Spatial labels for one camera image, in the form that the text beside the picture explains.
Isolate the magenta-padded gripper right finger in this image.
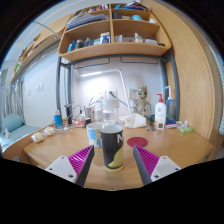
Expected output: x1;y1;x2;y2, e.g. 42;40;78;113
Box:
133;144;182;186

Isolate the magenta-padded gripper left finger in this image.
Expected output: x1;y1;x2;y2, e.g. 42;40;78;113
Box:
44;144;95;188

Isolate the clear bottle with black label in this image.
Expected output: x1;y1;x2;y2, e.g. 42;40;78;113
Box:
98;98;125;173

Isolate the flat round red coaster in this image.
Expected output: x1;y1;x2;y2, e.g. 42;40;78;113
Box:
126;136;149;148

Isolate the green sponge packet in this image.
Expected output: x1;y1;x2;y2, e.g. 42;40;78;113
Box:
178;126;195;134

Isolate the dark grey ruler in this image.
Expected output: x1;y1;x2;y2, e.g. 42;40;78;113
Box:
145;119;157;132

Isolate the small blue box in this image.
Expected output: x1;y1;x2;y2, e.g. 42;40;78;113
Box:
164;116;178;129

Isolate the white mug with blue-yellow print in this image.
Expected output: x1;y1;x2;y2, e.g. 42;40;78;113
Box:
85;121;103;149

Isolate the small white wrapped packet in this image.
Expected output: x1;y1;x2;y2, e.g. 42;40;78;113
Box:
175;120;189;129

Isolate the blue tube with white cap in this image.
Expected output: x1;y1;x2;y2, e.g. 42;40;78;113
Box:
53;109;63;129

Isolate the black electric shaver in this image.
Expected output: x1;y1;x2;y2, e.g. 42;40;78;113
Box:
64;104;74;126

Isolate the bed with teal sheet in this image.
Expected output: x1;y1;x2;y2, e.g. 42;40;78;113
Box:
0;124;41;154

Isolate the white lotion bottle, red pump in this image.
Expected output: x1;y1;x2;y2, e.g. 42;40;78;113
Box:
154;93;167;130

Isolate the clear blue spout bottle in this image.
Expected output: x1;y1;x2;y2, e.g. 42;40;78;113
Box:
162;85;177;120

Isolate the teal pillow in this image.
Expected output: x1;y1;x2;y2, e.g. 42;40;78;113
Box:
0;113;25;134

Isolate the brown tree creature figurine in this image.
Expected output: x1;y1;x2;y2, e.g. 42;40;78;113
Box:
134;85;153;118

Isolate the wooden wardrobe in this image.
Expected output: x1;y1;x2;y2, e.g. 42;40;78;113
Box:
143;0;224;151

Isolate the wooden shelf unit with items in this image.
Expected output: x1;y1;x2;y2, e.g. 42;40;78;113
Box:
57;1;172;63

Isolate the grey metal bed frame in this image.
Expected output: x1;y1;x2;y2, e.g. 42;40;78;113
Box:
54;49;181;129

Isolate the white wall socket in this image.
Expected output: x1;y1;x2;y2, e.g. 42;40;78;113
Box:
94;89;118;101

